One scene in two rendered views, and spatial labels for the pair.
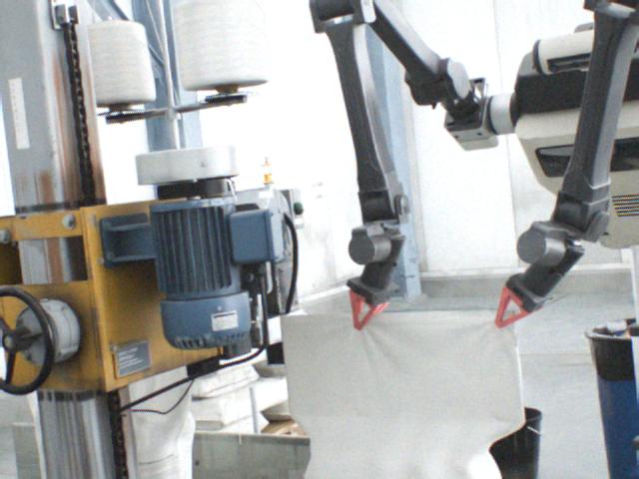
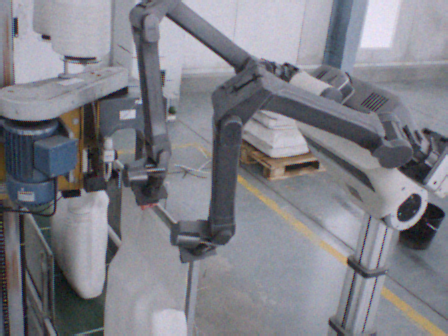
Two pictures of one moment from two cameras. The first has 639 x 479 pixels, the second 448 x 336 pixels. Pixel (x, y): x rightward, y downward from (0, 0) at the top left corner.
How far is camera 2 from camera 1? 1.28 m
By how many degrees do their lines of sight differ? 31
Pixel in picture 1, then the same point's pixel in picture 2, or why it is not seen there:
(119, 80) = (44, 23)
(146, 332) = not seen: hidden behind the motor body
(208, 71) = (55, 46)
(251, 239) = (41, 160)
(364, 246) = (126, 177)
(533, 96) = not seen: hidden behind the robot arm
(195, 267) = (13, 164)
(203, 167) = (16, 113)
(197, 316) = (12, 189)
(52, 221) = not seen: outside the picture
